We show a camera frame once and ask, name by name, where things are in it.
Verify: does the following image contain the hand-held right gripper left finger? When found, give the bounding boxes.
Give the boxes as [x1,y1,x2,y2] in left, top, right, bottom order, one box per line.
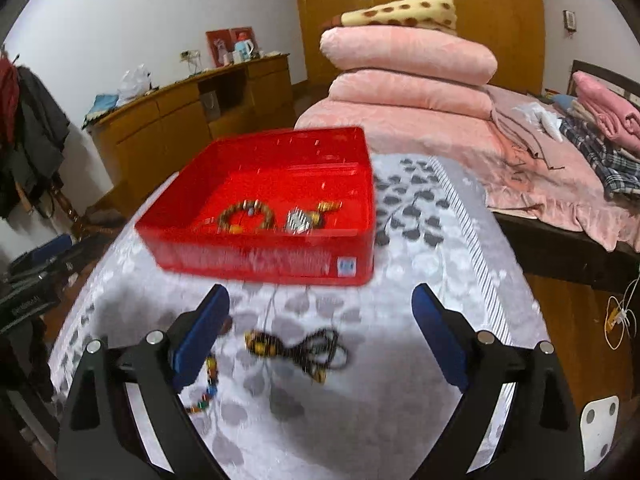
[57,284,232,480]

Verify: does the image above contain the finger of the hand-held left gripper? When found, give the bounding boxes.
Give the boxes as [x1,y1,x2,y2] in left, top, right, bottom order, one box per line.
[10,234,74,273]
[30,245,106,286]

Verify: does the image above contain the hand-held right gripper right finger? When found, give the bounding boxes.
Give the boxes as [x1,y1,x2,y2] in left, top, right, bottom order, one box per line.
[411,282,584,480]

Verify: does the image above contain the multicolour bead bracelet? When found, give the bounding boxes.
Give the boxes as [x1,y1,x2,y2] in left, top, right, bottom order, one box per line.
[184,352,221,415]

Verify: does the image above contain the dark cord amber necklace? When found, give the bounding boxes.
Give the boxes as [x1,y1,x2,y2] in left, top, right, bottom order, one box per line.
[244,327,351,386]

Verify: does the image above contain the red tin box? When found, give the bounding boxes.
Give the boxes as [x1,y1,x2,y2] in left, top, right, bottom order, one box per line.
[135,126,377,287]

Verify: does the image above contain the brown bead bracelet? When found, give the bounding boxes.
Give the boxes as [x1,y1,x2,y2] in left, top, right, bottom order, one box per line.
[217,200,276,235]

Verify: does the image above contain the silver metal watch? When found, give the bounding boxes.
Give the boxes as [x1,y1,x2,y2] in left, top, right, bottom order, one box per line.
[285,210,314,235]

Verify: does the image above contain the grey floral quilt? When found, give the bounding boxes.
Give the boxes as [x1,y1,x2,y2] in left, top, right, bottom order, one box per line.
[47,152,548,480]

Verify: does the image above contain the dark hanging coats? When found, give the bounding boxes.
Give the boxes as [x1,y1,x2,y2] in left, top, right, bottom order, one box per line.
[0,65,71,218]

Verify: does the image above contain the red scarf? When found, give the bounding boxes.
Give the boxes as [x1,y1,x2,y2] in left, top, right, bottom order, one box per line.
[0,57,21,146]

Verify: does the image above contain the blue cloth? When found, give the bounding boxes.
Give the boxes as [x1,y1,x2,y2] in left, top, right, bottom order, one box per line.
[82,92,120,131]

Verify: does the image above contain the wooden dresser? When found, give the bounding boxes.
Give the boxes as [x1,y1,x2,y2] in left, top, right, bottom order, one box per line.
[82,53,296,211]

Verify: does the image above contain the white plastic bag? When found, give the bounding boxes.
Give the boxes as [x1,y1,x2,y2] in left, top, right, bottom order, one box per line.
[117,64,151,108]

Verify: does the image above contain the bed with pink sheet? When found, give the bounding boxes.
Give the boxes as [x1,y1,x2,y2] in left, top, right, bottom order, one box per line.
[294,85,640,306]

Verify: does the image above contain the beige folded cloth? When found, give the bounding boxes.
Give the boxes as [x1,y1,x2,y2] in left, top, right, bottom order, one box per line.
[487,85,566,171]

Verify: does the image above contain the white crumpled cloth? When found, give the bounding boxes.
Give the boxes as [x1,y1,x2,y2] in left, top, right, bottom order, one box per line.
[517,102,566,142]

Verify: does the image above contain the pink folded quilt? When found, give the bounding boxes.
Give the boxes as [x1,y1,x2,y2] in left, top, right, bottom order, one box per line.
[327,70,496,121]
[320,25,498,86]

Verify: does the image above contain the plaid folded clothes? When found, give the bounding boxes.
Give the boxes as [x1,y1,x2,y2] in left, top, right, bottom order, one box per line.
[557,117,640,201]

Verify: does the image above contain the pink folded blanket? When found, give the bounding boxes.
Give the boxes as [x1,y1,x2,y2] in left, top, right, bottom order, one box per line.
[572,71,640,153]

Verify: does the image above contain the dark wooden headboard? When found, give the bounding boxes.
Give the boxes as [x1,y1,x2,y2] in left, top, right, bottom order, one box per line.
[570,59,640,111]

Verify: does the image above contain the wooden wardrobe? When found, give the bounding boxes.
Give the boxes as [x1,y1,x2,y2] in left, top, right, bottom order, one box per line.
[272,0,546,96]

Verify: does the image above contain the yellow brown spotted pillow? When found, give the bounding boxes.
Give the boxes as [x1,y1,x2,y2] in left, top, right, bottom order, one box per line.
[322,0,458,36]

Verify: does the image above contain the white power cable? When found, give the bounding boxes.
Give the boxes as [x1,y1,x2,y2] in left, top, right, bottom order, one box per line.
[602,277,640,351]

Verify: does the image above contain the red photo frame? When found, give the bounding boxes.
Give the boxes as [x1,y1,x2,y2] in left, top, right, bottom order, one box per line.
[206,29,236,68]
[230,26,261,56]

